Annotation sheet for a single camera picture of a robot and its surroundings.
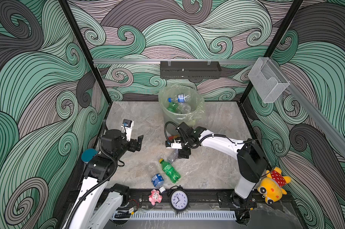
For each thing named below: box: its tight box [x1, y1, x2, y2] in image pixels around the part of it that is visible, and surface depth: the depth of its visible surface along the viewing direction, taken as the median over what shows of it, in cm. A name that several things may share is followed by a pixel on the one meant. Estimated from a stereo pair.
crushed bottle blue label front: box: [151, 173, 166, 194], surface depth 76 cm
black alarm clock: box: [167, 184, 191, 213], surface depth 73 cm
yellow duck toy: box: [256, 166, 292, 206], surface depth 74 cm
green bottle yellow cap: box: [167, 102, 179, 113], surface depth 101 cm
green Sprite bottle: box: [159, 158, 182, 184], surface depth 81 cm
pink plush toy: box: [148, 188, 163, 206], surface depth 73 cm
